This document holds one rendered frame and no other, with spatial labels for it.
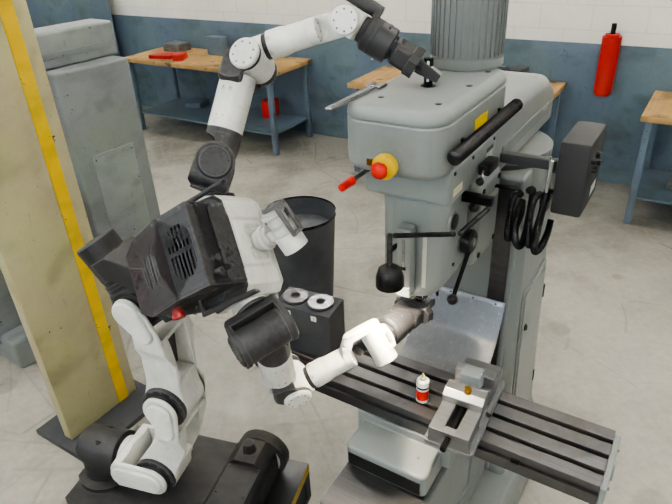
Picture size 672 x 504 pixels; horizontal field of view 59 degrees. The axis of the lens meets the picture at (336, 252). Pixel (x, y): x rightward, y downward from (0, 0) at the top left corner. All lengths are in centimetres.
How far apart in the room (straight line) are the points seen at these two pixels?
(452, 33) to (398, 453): 124
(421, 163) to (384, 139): 10
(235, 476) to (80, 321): 126
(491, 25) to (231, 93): 68
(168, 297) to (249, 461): 98
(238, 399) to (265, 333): 197
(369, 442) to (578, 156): 107
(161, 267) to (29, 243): 148
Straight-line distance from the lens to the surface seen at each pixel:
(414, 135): 133
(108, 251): 166
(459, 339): 220
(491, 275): 211
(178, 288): 136
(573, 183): 171
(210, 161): 145
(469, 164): 154
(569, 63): 579
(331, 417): 318
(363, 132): 139
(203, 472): 229
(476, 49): 166
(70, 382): 321
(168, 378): 181
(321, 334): 206
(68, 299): 303
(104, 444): 224
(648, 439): 335
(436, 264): 161
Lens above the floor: 227
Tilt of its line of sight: 30 degrees down
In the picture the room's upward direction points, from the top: 3 degrees counter-clockwise
